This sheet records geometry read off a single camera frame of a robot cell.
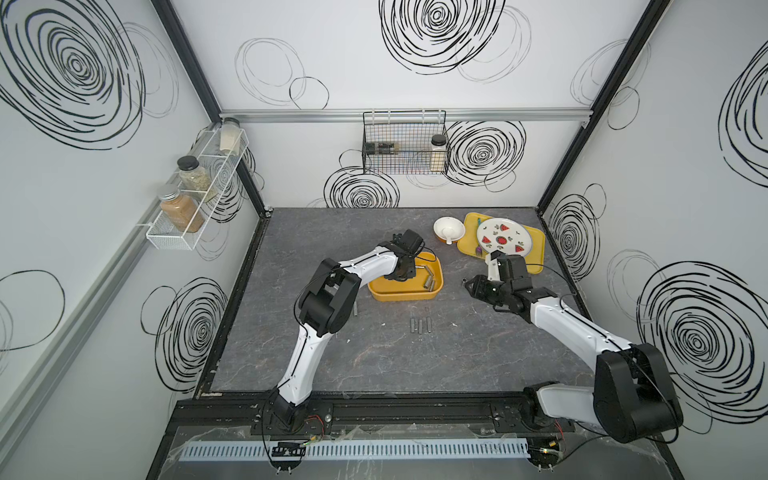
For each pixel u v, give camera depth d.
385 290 0.93
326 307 0.57
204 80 0.85
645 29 0.74
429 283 0.97
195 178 0.71
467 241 1.08
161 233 0.66
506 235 1.12
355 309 0.93
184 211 0.65
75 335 0.49
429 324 0.89
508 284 0.68
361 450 0.77
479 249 1.08
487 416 0.74
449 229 1.12
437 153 0.84
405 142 0.97
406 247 0.80
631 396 0.41
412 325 0.89
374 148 0.94
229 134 0.86
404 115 0.88
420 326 0.89
